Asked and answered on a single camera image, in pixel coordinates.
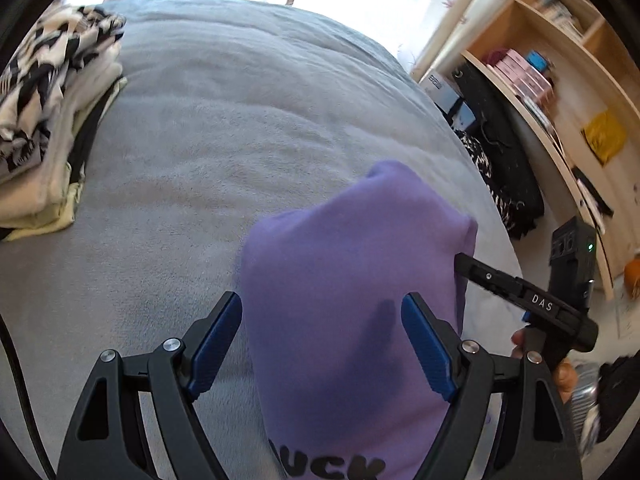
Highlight black cable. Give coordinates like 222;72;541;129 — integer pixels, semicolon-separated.
0;317;57;480

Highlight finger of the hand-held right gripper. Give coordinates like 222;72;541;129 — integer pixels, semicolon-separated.
452;252;527;307

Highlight black and white patterned garment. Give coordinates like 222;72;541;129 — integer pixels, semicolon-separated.
454;129;522;239

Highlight row of books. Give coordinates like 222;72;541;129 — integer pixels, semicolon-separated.
534;0;587;37

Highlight yellow cloth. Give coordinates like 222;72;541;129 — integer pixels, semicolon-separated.
581;109;629;165

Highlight black bag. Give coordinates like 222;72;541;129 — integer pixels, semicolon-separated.
451;56;547;239

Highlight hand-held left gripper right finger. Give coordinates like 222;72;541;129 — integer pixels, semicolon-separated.
400;291;584;480

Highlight person's right hand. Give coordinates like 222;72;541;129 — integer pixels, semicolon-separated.
511;329;577;405

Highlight black and white printed cloth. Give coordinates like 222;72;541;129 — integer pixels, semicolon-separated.
0;4;127;172

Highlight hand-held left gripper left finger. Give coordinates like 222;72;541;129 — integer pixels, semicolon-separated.
56;290;244;480

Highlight wooden shelf unit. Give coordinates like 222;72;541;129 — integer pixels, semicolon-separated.
414;0;640;303

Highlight folded black garment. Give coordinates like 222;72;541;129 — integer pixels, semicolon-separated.
64;77;123;188

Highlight pale yellow folded garment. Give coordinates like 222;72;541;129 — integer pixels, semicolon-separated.
0;181;84;242

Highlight purple zip hoodie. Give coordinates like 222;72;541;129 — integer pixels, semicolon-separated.
240;160;478;480

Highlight white cardboard box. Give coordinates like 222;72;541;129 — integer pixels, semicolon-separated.
421;71;477;132

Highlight pink drawer boxes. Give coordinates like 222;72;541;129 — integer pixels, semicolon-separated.
492;49;557;104

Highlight grey bed blanket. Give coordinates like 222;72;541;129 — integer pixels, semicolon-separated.
0;0;526;480

